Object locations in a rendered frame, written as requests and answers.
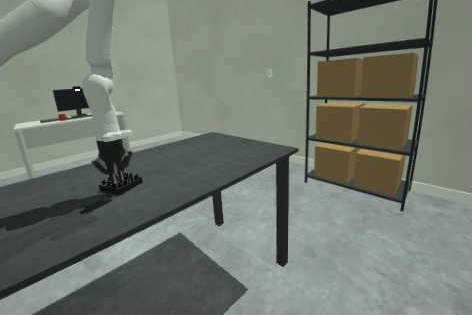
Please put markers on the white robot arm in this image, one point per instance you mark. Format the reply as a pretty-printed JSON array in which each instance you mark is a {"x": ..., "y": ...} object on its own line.
[{"x": 36, "y": 21}]

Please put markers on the black square box with knobs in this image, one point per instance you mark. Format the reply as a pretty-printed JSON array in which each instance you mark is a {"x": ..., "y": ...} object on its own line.
[{"x": 121, "y": 188}]

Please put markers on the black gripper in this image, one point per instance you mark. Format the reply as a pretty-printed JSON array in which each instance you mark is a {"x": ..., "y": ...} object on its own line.
[{"x": 109, "y": 155}]

